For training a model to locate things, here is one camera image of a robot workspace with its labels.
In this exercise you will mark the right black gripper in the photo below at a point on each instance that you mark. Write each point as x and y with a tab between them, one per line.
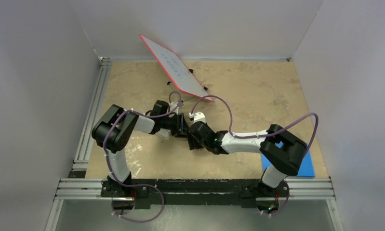
192	143

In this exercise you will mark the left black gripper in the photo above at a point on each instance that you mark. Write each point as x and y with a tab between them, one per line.
180	126

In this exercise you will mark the white stapler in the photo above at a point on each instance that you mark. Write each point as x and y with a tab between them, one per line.
164	133

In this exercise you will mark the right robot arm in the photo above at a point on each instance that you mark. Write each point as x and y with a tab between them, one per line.
251	142

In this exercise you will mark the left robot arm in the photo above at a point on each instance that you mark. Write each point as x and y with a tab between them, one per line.
114	129

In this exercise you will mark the red framed whiteboard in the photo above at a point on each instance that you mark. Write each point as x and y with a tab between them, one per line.
174	67

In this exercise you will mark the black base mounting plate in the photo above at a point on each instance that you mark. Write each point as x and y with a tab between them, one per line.
246	193

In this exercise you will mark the blue foam pad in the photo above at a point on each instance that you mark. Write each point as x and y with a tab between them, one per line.
305	165

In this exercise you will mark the aluminium rail frame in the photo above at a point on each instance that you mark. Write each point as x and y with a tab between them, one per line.
259	94

